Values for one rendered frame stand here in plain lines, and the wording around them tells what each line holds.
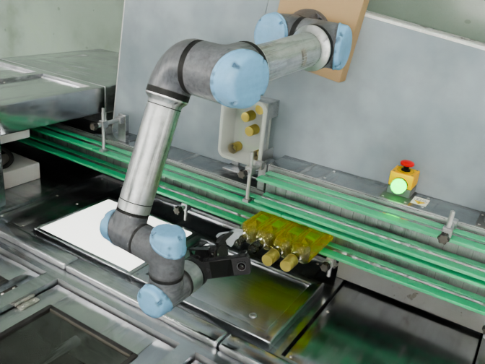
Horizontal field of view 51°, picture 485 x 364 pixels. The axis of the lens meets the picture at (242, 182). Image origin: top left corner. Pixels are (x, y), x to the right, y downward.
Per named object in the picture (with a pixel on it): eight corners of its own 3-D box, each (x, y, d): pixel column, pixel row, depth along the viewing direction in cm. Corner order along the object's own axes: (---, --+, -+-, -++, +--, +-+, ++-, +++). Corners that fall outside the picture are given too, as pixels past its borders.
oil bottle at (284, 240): (300, 230, 165) (268, 256, 148) (302, 214, 163) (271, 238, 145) (316, 235, 162) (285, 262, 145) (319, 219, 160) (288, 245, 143)
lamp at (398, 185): (390, 189, 151) (387, 192, 148) (393, 175, 149) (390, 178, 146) (405, 193, 148) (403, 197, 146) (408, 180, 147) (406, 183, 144)
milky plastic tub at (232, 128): (230, 150, 186) (216, 156, 179) (235, 89, 178) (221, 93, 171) (271, 162, 178) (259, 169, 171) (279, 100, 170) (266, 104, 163)
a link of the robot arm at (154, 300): (163, 294, 104) (161, 327, 107) (195, 271, 113) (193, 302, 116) (134, 279, 107) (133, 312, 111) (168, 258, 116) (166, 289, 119)
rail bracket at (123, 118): (130, 140, 208) (87, 153, 189) (130, 100, 201) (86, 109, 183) (138, 143, 205) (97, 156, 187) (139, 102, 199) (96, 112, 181)
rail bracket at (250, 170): (253, 193, 170) (233, 205, 160) (259, 145, 163) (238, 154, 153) (261, 196, 168) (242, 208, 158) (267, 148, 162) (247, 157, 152)
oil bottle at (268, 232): (285, 222, 167) (252, 248, 150) (286, 207, 165) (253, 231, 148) (300, 228, 165) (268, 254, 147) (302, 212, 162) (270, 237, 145)
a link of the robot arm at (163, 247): (130, 224, 106) (129, 268, 111) (169, 244, 101) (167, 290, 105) (156, 212, 113) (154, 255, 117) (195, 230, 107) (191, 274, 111)
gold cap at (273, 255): (268, 257, 145) (260, 263, 141) (269, 246, 143) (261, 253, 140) (278, 261, 143) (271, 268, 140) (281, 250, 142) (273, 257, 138)
